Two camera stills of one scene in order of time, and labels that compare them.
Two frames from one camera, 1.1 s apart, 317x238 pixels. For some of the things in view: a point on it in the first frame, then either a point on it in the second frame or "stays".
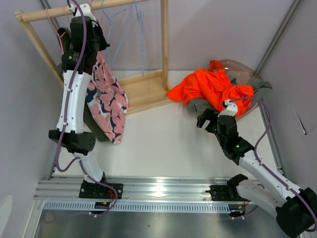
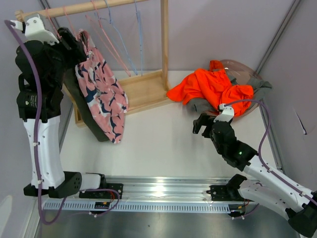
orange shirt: x=214 y=87 stays
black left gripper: x=104 y=44 → x=78 y=53
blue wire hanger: x=139 y=15 stays
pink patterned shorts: x=106 y=95 stays
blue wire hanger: x=109 y=28 → x=120 y=39
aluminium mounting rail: x=179 y=191 stays
